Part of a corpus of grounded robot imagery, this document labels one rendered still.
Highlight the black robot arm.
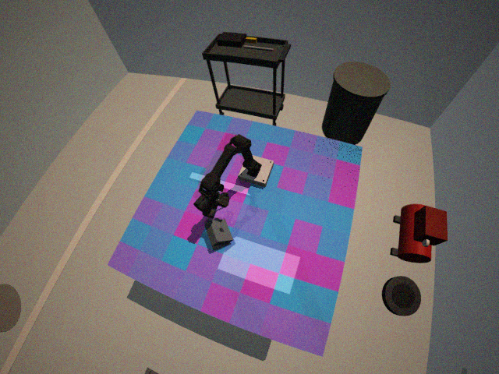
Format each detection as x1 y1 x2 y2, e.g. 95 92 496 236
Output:
193 134 262 212

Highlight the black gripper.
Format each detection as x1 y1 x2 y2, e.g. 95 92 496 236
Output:
203 184 224 219

